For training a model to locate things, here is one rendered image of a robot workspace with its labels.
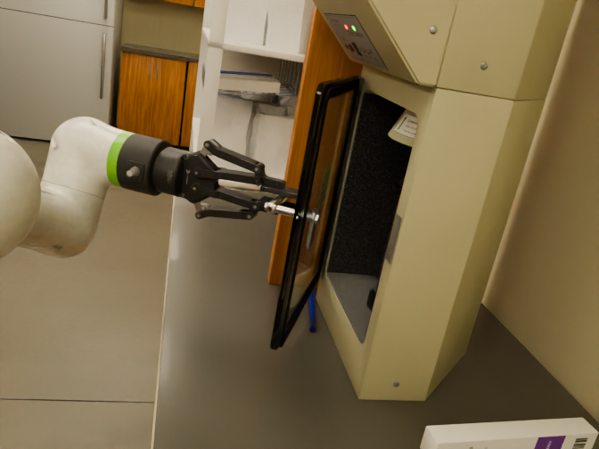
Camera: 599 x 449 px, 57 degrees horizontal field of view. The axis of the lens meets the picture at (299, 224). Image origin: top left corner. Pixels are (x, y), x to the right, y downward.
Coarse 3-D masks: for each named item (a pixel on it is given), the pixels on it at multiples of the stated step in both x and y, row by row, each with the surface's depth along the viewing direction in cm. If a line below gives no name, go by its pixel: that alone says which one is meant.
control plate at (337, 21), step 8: (328, 16) 89; (336, 16) 84; (344, 16) 79; (352, 16) 75; (336, 24) 88; (352, 24) 78; (360, 24) 74; (336, 32) 92; (344, 32) 86; (352, 32) 81; (360, 32) 77; (344, 40) 90; (352, 40) 85; (360, 40) 80; (368, 40) 76; (368, 48) 79; (352, 56) 93; (360, 56) 87; (368, 56) 82; (376, 56) 78; (376, 64) 81; (384, 64) 77
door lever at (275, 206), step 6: (276, 198) 83; (282, 198) 84; (288, 198) 86; (270, 204) 80; (276, 204) 80; (282, 204) 83; (270, 210) 80; (276, 210) 80; (282, 210) 80; (288, 210) 80
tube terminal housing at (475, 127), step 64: (448, 0) 68; (512, 0) 67; (576, 0) 82; (448, 64) 68; (512, 64) 70; (448, 128) 71; (512, 128) 75; (448, 192) 75; (512, 192) 90; (448, 256) 78; (384, 320) 80; (448, 320) 82; (384, 384) 85
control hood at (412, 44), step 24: (312, 0) 93; (336, 0) 78; (360, 0) 67; (384, 0) 64; (408, 0) 65; (432, 0) 65; (384, 24) 65; (408, 24) 66; (432, 24) 66; (384, 48) 71; (408, 48) 67; (432, 48) 67; (384, 72) 81; (408, 72) 69; (432, 72) 68
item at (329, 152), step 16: (336, 80) 78; (320, 96) 70; (352, 96) 96; (336, 112) 84; (336, 128) 88; (320, 144) 78; (336, 144) 92; (304, 160) 73; (320, 160) 81; (336, 160) 96; (304, 176) 74; (320, 176) 84; (336, 176) 101; (320, 192) 88; (304, 208) 78; (320, 208) 92; (320, 224) 96; (304, 240) 84; (320, 240) 101; (288, 256) 78; (304, 256) 88; (320, 256) 106; (288, 272) 78; (304, 272) 92; (304, 288) 96; (288, 320) 88; (272, 336) 82
